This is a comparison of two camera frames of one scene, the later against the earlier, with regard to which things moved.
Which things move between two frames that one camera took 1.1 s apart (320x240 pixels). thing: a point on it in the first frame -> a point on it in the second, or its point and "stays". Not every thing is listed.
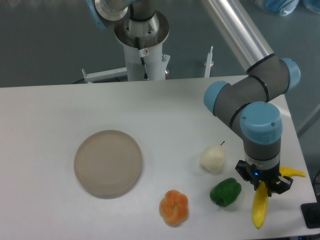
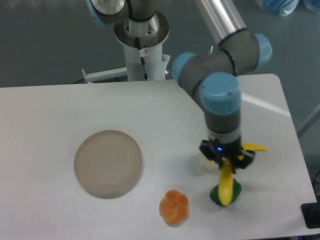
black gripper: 254,174 -> 217,151
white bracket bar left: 106,74 stays
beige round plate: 108,164 stays
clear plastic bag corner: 313,5 stays
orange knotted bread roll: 174,208 stays
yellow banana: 261,196 -> 225,181
